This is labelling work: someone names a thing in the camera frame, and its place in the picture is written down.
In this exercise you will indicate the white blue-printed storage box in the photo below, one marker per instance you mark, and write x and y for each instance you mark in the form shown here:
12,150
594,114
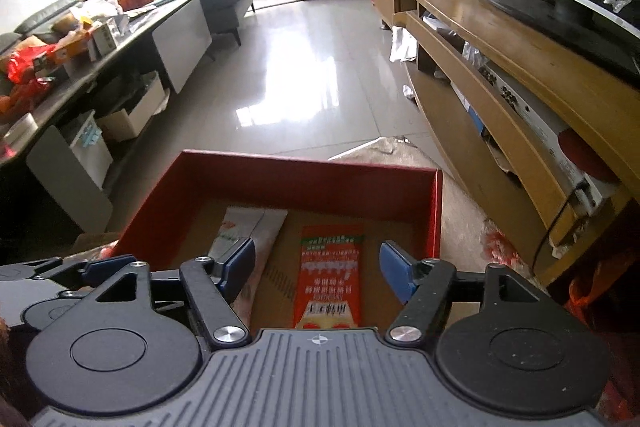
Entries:
90,149

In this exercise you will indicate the red plastic bag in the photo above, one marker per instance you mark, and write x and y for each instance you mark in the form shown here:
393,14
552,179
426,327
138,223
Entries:
615,332

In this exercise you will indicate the red snack packet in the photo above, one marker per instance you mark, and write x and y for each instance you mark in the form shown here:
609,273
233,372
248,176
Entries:
327,277

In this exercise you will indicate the small white box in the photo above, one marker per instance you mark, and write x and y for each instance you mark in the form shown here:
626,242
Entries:
105,38

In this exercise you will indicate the red snack bag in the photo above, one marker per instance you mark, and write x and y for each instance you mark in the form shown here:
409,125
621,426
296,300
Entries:
30,62

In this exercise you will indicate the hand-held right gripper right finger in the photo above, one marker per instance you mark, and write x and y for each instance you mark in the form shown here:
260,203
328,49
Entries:
395,269

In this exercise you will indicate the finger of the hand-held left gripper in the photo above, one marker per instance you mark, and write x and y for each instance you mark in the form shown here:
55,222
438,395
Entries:
27,269
107,267

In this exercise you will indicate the red cardboard box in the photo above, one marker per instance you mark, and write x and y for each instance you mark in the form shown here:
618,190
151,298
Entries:
280,179

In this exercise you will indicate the red round paddle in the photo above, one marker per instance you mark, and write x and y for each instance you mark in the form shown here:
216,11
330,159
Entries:
582,152

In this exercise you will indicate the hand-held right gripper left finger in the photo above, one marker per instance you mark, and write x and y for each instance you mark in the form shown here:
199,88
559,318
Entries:
239,259

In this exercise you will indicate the white plastic bag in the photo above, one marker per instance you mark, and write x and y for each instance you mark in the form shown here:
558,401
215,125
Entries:
402,44

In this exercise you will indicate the wooden television stand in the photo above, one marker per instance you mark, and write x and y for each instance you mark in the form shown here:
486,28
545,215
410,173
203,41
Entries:
505,42

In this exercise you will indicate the silver media player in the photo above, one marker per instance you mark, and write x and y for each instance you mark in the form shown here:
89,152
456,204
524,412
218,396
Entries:
530,122

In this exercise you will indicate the dark coffee table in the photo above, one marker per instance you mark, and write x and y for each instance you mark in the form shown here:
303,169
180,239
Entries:
182,37

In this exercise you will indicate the white snack packet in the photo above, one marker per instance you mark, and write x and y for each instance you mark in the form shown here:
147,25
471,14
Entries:
250,227

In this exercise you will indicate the clear red-printed wrapper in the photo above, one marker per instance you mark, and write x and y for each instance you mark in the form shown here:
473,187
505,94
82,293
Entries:
502,244

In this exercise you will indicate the white cardboard box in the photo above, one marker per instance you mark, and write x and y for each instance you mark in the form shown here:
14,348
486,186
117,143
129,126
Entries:
135,112

